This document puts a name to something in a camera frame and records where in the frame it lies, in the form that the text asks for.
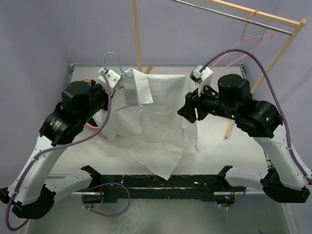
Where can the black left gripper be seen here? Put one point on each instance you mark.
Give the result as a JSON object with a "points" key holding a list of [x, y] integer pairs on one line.
{"points": [[100, 88]]}

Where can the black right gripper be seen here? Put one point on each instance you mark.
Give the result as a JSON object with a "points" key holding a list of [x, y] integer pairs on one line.
{"points": [[192, 101]]}

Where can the blue hanger hook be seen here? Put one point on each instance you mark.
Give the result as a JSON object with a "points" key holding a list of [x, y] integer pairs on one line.
{"points": [[122, 75]]}

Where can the white shirt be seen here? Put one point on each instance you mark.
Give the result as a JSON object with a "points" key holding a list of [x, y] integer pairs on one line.
{"points": [[162, 136]]}

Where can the pink wire hanger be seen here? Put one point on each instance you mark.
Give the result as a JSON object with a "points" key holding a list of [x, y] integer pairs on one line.
{"points": [[244, 40]]}

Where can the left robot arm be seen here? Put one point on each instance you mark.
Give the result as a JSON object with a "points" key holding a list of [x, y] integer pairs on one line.
{"points": [[30, 196]]}

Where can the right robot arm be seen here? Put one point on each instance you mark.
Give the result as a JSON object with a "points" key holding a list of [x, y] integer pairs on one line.
{"points": [[282, 181]]}

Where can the pink plastic laundry basket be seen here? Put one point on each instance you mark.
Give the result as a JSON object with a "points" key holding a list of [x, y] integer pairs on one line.
{"points": [[91, 123]]}

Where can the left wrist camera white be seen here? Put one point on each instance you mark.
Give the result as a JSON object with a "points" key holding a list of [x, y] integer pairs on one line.
{"points": [[108, 79]]}

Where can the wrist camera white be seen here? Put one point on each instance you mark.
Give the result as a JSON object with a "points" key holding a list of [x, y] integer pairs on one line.
{"points": [[202, 76], [108, 79]]}

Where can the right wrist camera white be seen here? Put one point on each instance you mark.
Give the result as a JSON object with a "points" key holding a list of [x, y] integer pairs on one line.
{"points": [[202, 76]]}

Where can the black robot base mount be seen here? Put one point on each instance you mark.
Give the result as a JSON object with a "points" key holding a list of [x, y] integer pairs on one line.
{"points": [[198, 187]]}

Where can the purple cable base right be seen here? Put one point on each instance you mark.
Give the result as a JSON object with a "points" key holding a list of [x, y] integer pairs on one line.
{"points": [[234, 203]]}

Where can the purple cable base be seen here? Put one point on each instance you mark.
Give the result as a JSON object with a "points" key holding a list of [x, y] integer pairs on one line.
{"points": [[109, 198], [234, 203]]}

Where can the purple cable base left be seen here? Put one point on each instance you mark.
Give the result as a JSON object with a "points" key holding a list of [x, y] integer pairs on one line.
{"points": [[109, 198]]}

